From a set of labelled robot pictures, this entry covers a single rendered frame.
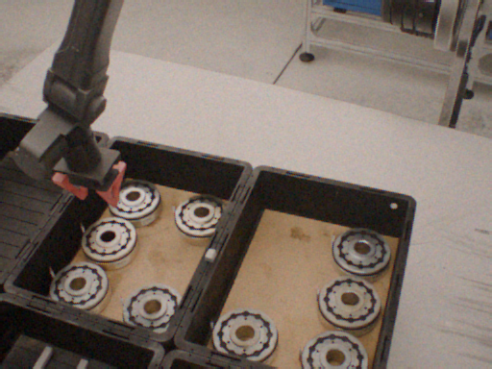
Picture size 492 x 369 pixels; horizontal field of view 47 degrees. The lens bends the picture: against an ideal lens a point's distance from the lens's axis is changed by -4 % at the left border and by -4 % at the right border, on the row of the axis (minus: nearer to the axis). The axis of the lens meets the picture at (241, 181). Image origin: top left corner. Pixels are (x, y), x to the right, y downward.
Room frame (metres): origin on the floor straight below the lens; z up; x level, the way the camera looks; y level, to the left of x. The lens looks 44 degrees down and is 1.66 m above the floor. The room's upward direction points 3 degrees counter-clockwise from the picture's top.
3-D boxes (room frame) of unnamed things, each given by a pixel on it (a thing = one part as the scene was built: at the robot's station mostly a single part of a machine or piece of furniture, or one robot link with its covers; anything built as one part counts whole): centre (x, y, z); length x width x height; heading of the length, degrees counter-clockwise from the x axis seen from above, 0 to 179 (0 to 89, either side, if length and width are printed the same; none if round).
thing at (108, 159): (0.69, 0.25, 1.07); 0.10 x 0.07 x 0.07; 68
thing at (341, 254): (0.64, -0.21, 0.86); 0.10 x 0.10 x 0.01
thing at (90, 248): (0.69, 0.25, 0.86); 0.10 x 0.10 x 0.01
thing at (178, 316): (0.66, 0.18, 0.92); 0.40 x 0.30 x 0.02; 159
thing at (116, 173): (0.68, 0.23, 1.00); 0.07 x 0.07 x 0.09; 68
